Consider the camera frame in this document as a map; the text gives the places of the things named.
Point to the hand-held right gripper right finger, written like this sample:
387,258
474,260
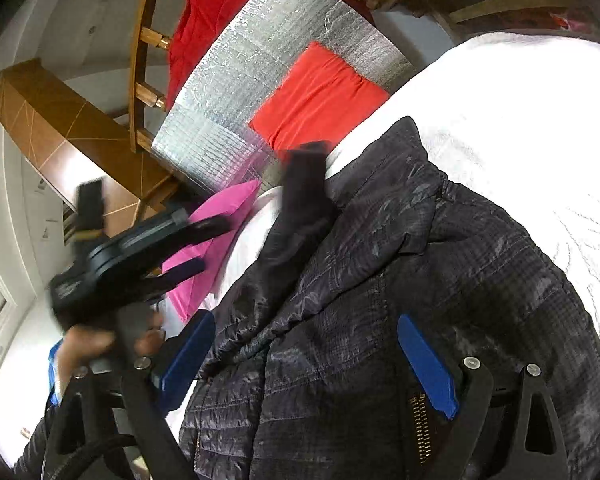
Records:
430,370

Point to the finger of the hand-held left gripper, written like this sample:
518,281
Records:
205,229
185,271

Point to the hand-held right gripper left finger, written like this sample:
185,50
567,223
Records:
185,355

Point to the black quilted jacket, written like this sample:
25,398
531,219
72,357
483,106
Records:
370,270

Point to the person's left hand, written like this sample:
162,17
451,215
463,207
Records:
87,342

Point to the pink pillow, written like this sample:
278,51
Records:
220,210

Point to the wooden cabinet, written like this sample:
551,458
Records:
70,125

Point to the red pillow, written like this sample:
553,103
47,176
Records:
315,97

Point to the silver insulation mat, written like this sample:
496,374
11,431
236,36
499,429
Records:
260,60

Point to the wooden spindle chair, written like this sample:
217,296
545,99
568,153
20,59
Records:
142,60

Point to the red cloth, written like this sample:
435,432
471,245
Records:
205,20

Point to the white bed sheet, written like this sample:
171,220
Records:
520,125

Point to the wooden armchair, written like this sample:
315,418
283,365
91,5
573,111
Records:
480,5

